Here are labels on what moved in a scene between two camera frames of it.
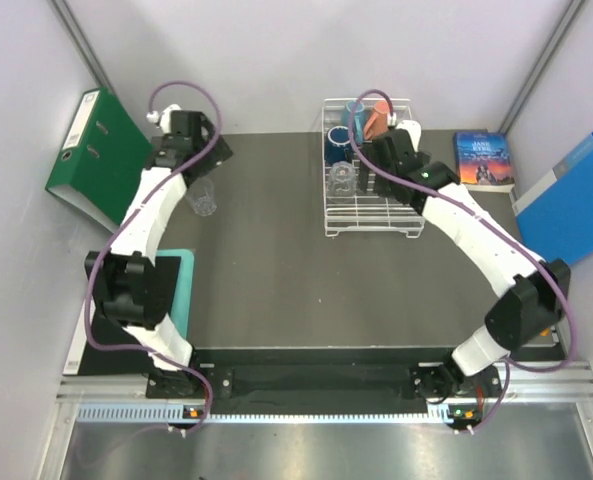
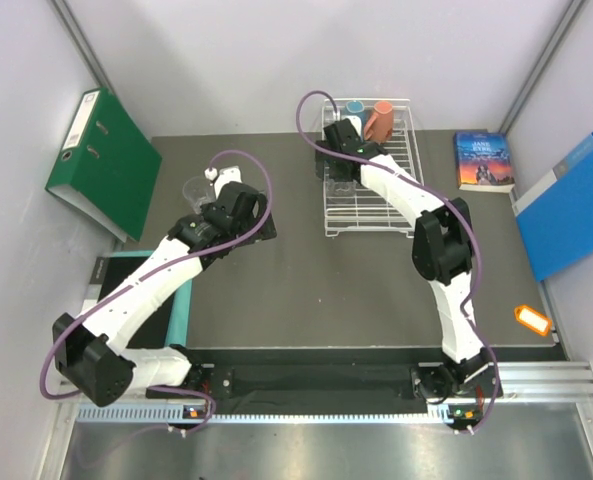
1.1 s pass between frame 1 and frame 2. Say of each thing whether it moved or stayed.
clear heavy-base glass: stayed
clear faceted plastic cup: stayed
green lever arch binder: stayed
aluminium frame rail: stayed
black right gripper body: moved
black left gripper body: moved
